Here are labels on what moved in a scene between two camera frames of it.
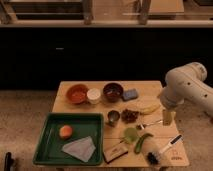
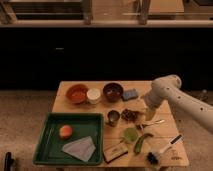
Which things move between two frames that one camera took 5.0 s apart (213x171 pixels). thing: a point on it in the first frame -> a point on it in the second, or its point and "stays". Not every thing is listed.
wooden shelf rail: [180, 22] stays
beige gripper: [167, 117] -> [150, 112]
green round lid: [131, 135] stays
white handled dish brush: [154, 156] stays
